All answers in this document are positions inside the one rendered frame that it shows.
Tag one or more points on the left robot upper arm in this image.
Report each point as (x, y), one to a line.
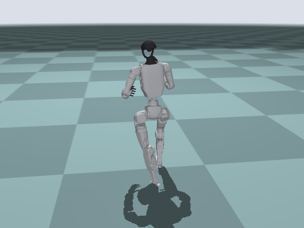
(135, 71)

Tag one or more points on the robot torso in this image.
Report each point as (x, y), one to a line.
(152, 85)

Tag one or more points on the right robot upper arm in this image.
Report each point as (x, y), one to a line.
(168, 76)

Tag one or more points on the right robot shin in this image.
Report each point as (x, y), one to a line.
(159, 148)

